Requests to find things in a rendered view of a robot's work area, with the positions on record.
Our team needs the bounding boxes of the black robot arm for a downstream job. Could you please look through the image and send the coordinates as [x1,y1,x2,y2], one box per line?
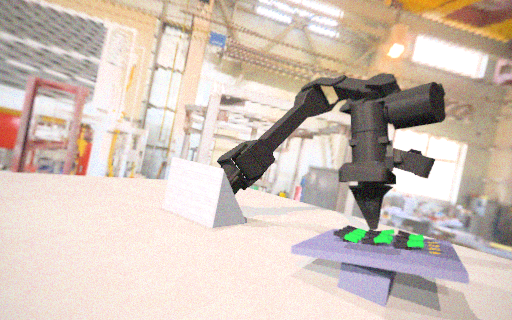
[217,73,446,195]

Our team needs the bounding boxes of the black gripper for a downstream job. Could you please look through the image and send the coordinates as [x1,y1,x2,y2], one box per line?
[338,131,397,230]

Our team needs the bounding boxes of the lavender switch panel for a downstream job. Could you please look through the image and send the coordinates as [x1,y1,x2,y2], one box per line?
[291,225,469,307]

